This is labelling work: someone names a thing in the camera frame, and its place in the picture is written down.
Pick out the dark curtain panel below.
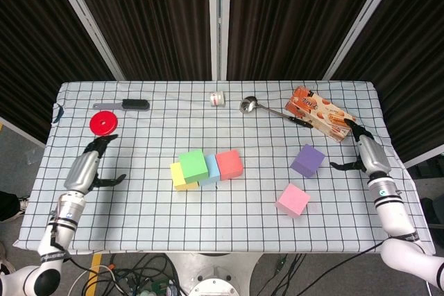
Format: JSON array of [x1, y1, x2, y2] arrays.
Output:
[[227, 0, 388, 81], [65, 0, 213, 81], [331, 0, 444, 164], [0, 0, 117, 144]]

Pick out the floor power strip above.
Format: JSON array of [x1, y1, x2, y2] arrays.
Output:
[[140, 277, 181, 296]]

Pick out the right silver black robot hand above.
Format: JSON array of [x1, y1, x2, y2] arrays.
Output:
[[329, 118, 393, 176]]

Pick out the white frame rail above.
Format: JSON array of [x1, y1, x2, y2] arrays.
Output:
[[0, 117, 46, 148], [404, 153, 444, 168]]

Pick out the blue table clip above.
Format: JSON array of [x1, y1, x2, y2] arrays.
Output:
[[52, 103, 65, 125]]

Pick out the green foam cube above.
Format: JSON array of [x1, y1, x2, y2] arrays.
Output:
[[178, 148, 210, 183]]

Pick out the person leg black trousers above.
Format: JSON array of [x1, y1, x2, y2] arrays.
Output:
[[0, 190, 31, 223]]

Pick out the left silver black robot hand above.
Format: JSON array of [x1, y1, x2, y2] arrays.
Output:
[[63, 134, 128, 195]]

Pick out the black floor cable tangle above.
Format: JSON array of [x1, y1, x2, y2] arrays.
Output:
[[110, 253, 185, 296]]

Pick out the orange biscuit box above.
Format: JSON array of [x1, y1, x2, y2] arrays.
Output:
[[284, 85, 357, 143]]

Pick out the yellow foam cube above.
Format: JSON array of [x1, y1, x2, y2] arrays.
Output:
[[169, 162, 200, 192]]

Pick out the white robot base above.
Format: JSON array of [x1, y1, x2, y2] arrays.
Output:
[[164, 252, 263, 296]]

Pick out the metal ladle black handle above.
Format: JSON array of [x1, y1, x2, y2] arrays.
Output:
[[239, 96, 315, 130]]

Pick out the red plastic disc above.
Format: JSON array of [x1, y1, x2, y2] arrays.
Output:
[[89, 110, 119, 137]]

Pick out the pink foam cube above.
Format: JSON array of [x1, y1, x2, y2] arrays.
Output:
[[275, 183, 311, 219]]

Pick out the purple foam cube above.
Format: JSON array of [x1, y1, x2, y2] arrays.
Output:
[[290, 143, 326, 179]]

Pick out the white floor cable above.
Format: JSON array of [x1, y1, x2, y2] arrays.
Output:
[[67, 263, 129, 296]]

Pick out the white frame post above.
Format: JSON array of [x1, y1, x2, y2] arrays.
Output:
[[46, 0, 126, 81], [207, 0, 232, 81], [322, 0, 407, 81]]

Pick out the black cable green plug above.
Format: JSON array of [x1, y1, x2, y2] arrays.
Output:
[[266, 253, 308, 296]]

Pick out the blue foam cube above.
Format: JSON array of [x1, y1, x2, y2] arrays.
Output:
[[199, 153, 221, 186]]

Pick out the red foam cube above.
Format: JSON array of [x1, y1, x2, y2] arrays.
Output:
[[215, 149, 244, 181]]

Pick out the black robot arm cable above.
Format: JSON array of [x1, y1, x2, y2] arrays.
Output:
[[305, 240, 386, 296]]

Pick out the white black checked tablecloth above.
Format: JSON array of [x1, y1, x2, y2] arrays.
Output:
[[13, 80, 436, 255]]

